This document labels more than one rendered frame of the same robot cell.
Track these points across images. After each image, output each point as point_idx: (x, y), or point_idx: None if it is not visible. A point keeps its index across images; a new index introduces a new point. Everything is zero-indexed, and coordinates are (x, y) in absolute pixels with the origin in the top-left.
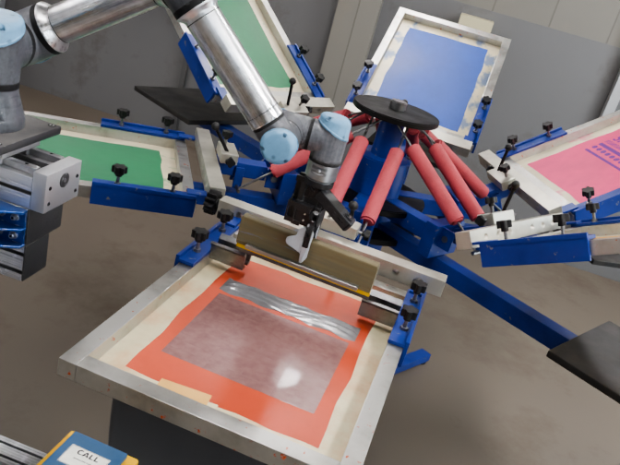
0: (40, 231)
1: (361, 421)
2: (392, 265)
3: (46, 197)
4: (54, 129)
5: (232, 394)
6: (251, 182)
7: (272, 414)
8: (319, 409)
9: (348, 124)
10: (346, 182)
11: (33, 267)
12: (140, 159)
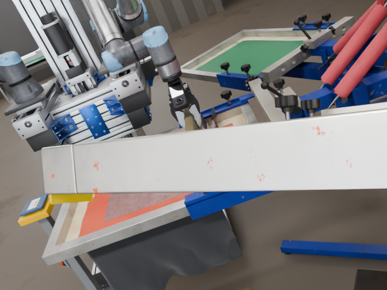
0: (134, 107)
1: (91, 233)
2: None
3: (115, 93)
4: None
5: (99, 199)
6: (327, 60)
7: (93, 214)
8: (109, 221)
9: (148, 35)
10: (342, 56)
11: (139, 123)
12: (292, 50)
